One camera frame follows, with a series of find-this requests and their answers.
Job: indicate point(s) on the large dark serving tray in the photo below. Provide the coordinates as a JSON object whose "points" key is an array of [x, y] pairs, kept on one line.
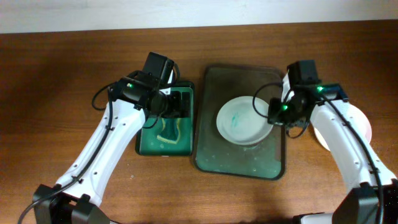
{"points": [[213, 153]]}

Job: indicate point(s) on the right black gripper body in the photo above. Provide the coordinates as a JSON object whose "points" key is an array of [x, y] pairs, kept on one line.
{"points": [[282, 112]]}

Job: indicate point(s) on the grey-white plate with green stain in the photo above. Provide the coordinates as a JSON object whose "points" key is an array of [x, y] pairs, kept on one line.
{"points": [[239, 123]]}

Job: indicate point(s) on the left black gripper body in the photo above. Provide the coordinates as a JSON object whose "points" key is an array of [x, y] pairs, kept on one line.
{"points": [[171, 106]]}

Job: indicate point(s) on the small green tray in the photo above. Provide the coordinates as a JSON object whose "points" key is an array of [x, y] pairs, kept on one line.
{"points": [[147, 143]]}

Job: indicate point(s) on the pinkish white plate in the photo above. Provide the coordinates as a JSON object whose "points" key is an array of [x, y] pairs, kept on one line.
{"points": [[359, 117]]}

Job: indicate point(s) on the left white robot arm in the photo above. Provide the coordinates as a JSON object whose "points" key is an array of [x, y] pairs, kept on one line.
{"points": [[77, 195]]}

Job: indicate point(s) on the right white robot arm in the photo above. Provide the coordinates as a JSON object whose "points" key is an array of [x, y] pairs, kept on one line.
{"points": [[371, 186]]}

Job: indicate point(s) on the green yellow scrubbing sponge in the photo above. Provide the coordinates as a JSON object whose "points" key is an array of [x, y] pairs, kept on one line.
{"points": [[170, 132]]}

